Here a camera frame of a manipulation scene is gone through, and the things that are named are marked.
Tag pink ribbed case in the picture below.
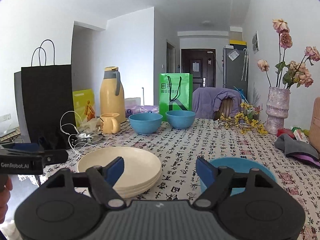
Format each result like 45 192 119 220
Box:
309 97 320 151

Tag dark entrance door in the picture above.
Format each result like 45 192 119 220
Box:
181 49 216 90

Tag white cable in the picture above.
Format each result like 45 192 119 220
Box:
60 110 93 157

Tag yellow box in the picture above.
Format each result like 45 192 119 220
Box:
73 89 96 127

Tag green white carton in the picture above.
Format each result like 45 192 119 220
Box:
291 127 309 144

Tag purple jacket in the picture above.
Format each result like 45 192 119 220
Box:
192 87 242 119

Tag red box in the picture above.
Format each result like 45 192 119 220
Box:
277 128 295 139

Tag yellow blossom branch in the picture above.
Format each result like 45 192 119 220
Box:
217 102 268 135

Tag blue bowl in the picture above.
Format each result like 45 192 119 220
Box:
208 157 277 182
165 110 196 129
129 113 163 134

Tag dried pink roses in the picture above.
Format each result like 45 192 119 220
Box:
272 18 319 90

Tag grey purple cloth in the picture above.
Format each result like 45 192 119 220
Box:
274 134 319 168

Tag cream plate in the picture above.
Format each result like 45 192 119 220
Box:
77 147 162 190
117 180 157 199
115 172 162 194

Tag calligraphy print tablecloth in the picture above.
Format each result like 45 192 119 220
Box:
17 117 320 240

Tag person left hand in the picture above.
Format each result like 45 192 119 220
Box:
0 177 13 223

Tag black paper bag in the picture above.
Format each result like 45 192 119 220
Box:
15 52 75 150

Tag purple textured vase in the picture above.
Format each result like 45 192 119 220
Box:
265 87 290 135

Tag grey refrigerator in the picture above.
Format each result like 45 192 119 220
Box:
222 44 248 97

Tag green paper shopping bag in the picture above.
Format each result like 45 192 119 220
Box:
159 73 193 121

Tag yellow mug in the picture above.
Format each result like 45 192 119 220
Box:
100 113 120 134

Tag wooden chair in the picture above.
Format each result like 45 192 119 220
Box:
214 98 238 120

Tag yellow thermos jug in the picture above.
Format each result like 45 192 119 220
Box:
100 66 126 124

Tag purple plastic pack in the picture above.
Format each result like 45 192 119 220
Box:
125 105 159 118

